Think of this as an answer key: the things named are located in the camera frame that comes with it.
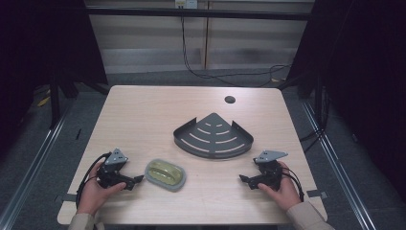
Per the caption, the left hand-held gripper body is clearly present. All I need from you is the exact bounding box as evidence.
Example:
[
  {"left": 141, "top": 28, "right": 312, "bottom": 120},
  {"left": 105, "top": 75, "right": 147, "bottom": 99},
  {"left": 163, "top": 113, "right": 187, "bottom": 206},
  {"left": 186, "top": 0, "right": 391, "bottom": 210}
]
[{"left": 96, "top": 148, "right": 136, "bottom": 192}]

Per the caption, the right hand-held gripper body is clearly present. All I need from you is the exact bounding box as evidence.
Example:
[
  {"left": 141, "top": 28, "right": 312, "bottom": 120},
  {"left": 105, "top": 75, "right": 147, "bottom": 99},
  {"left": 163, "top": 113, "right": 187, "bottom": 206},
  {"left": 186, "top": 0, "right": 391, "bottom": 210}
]
[{"left": 246, "top": 149, "right": 289, "bottom": 191}]

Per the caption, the yellow soap bar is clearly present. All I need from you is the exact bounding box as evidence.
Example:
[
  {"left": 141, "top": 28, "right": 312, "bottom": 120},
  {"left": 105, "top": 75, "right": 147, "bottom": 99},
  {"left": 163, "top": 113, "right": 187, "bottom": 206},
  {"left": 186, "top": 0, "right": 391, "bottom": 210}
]
[{"left": 148, "top": 161, "right": 182, "bottom": 186}]

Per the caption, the dark grey corner shelf rack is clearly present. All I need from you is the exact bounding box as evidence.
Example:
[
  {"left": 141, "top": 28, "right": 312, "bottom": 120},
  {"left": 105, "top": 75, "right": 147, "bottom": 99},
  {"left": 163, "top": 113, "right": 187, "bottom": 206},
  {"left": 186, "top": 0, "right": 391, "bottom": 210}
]
[{"left": 172, "top": 112, "right": 255, "bottom": 160}]

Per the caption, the person's left hand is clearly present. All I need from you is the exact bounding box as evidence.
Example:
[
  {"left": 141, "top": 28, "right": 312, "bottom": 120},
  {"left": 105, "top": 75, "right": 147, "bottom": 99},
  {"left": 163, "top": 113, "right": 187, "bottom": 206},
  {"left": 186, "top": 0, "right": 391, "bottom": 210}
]
[{"left": 76, "top": 161, "right": 127, "bottom": 217}]

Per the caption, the person's right hand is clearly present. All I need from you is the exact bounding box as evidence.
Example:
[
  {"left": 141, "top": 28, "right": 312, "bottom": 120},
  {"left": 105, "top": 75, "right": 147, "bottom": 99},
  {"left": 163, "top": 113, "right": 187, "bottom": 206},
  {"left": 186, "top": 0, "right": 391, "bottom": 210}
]
[{"left": 258, "top": 160, "right": 303, "bottom": 213}]

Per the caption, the grey tape strip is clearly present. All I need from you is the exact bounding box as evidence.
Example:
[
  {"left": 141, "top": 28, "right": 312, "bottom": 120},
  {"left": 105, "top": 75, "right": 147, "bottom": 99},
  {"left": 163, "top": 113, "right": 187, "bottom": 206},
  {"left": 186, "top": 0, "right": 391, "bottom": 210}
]
[
  {"left": 55, "top": 193, "right": 79, "bottom": 203},
  {"left": 305, "top": 189, "right": 329, "bottom": 199}
]

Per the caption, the black metal stand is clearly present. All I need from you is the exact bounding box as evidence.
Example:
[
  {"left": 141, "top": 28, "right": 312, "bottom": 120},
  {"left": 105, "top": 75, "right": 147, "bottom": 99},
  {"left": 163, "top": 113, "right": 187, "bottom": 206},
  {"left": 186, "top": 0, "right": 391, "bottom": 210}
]
[{"left": 47, "top": 73, "right": 80, "bottom": 130}]

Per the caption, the black curtain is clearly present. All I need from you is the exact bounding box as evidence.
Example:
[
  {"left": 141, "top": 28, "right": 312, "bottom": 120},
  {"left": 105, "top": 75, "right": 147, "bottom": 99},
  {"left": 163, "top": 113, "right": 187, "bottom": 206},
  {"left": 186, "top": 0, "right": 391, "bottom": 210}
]
[
  {"left": 286, "top": 0, "right": 406, "bottom": 199},
  {"left": 0, "top": 0, "right": 109, "bottom": 154}
]

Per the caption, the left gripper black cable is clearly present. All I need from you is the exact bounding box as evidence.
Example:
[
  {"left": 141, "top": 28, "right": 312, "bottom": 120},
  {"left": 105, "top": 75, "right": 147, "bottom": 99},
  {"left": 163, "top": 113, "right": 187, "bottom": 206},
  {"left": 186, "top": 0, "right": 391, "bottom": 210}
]
[{"left": 75, "top": 152, "right": 113, "bottom": 209}]

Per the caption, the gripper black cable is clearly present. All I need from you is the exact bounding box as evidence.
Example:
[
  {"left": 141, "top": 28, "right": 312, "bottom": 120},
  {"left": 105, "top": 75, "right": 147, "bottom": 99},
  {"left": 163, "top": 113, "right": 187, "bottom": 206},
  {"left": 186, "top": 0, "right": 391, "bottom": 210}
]
[
  {"left": 281, "top": 167, "right": 305, "bottom": 203},
  {"left": 75, "top": 152, "right": 113, "bottom": 209}
]

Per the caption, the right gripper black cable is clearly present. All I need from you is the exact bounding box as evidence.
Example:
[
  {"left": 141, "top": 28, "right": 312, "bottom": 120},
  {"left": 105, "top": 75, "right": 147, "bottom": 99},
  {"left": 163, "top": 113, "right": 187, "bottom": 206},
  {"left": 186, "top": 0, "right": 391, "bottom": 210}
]
[{"left": 281, "top": 167, "right": 305, "bottom": 203}]

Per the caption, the aluminium floor rail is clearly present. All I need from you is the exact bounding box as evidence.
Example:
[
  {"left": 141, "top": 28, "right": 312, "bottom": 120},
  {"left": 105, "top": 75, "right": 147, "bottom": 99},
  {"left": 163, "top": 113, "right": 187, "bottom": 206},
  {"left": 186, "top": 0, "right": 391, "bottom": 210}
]
[
  {"left": 0, "top": 104, "right": 73, "bottom": 230},
  {"left": 301, "top": 100, "right": 377, "bottom": 230}
]

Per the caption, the black wall cable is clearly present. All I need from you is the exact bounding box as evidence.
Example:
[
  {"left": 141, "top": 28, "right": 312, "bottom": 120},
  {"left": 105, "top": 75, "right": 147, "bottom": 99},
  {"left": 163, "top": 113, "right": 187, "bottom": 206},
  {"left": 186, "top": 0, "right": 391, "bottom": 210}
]
[{"left": 180, "top": 6, "right": 292, "bottom": 88}]

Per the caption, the black metal frame bar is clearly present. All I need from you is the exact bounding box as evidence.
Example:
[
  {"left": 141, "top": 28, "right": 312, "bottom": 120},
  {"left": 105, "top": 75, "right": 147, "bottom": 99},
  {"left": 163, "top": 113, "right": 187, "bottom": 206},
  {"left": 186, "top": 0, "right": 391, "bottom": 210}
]
[{"left": 85, "top": 7, "right": 315, "bottom": 22}]

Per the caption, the white wall socket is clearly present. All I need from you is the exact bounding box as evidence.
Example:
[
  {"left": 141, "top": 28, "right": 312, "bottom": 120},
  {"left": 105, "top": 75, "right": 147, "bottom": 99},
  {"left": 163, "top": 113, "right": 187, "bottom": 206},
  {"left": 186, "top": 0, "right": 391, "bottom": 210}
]
[{"left": 174, "top": 0, "right": 199, "bottom": 10}]

